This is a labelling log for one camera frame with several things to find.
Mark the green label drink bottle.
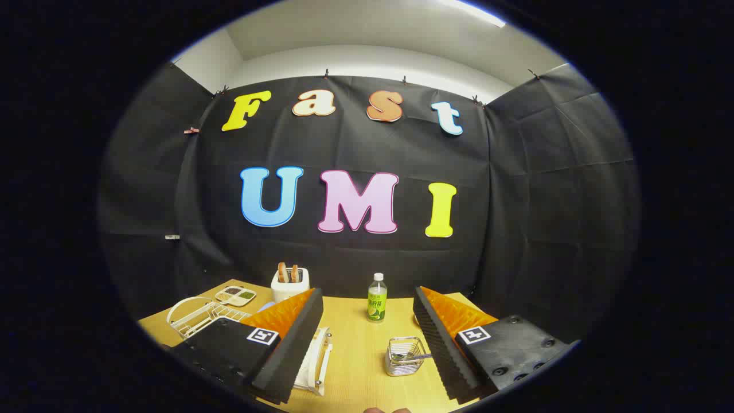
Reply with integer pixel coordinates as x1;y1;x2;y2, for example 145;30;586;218
368;273;388;323

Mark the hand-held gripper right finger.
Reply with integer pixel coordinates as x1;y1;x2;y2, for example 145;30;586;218
413;286;580;405

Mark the white wire dish rack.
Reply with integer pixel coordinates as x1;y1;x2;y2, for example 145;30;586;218
166;297;333;396

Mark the metal wire basket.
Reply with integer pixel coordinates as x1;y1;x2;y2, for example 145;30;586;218
385;337;428;377

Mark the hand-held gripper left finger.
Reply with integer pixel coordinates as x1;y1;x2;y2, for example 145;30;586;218
170;288;325;406

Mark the black backdrop cloth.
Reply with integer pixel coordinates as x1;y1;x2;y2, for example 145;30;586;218
97;62;640;345

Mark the small divided seasoning tray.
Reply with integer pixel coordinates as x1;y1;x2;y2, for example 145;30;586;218
215;286;257;307

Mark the white toaster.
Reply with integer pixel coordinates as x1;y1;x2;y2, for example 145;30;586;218
271;267;310;303

